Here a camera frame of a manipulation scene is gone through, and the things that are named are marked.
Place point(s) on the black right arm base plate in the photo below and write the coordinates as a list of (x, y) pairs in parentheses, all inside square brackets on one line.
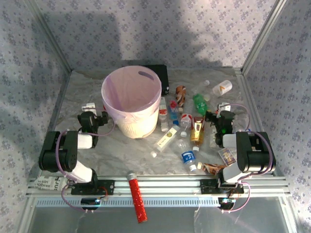
[(209, 186)]

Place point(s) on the controller circuit board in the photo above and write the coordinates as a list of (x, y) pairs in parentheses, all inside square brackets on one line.
[(226, 202), (90, 201)]

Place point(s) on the aluminium front frame rail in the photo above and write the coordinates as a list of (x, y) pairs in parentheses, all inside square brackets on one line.
[(165, 184)]

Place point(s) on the slim clear bottle red band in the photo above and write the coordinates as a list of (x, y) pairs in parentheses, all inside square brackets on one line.
[(163, 112)]

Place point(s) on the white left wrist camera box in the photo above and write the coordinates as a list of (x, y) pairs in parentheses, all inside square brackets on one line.
[(88, 106)]

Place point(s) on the small colourful card box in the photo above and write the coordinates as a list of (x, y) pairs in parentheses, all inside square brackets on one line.
[(227, 156)]

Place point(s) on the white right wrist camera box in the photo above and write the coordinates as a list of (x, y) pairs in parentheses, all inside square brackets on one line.
[(223, 106)]

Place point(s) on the aluminium frame post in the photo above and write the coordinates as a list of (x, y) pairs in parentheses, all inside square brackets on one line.
[(264, 34), (48, 34)]

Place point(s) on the right controller circuit board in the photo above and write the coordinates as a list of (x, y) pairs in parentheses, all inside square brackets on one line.
[(226, 202)]

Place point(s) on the clear bottle blue label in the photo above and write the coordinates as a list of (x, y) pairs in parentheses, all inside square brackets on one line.
[(188, 157)]

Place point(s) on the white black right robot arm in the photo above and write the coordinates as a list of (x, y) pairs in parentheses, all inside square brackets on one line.
[(252, 153)]

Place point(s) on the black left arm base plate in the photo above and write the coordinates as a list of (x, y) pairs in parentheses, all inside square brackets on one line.
[(107, 187)]

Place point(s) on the black hard case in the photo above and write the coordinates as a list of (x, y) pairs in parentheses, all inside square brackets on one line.
[(161, 75)]

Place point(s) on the rectangular clear bottle white label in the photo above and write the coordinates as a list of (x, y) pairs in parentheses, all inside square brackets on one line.
[(166, 139)]

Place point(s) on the red bottle cap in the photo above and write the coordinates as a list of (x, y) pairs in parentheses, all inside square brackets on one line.
[(105, 107)]

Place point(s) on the blue label bottle blue cap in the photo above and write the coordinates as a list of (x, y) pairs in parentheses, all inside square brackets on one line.
[(173, 111)]

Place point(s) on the red glitter tube silver cap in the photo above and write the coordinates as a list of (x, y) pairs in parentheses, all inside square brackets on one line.
[(136, 194)]

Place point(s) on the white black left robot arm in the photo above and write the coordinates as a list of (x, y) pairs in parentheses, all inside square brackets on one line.
[(60, 155)]

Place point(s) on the brown snack wrapper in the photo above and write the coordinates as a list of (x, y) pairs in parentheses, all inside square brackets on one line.
[(181, 95)]

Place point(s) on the clear bottle red white label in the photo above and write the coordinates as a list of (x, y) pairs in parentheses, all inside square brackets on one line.
[(185, 119)]

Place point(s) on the green plastic bottle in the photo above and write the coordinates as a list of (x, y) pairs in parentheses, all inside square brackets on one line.
[(199, 104)]

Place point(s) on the cream ribbed plastic bin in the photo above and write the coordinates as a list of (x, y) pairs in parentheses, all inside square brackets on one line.
[(136, 128)]

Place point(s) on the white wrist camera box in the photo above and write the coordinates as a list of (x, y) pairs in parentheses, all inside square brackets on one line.
[(88, 106), (223, 106)]

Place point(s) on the clear bottle white cap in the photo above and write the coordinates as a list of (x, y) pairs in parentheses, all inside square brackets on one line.
[(202, 85)]

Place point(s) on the white bottle orange logo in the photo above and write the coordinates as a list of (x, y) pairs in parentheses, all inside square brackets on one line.
[(222, 88)]

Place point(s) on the printed newspaper sheet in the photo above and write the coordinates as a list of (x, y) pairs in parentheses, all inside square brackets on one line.
[(46, 183)]

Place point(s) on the left controller circuit board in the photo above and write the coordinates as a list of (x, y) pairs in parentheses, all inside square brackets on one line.
[(90, 201)]

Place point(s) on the pink translucent bin liner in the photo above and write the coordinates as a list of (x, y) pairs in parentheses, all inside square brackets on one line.
[(131, 97)]

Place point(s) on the plain clear plastic bottle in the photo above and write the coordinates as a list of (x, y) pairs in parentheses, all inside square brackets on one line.
[(182, 145)]

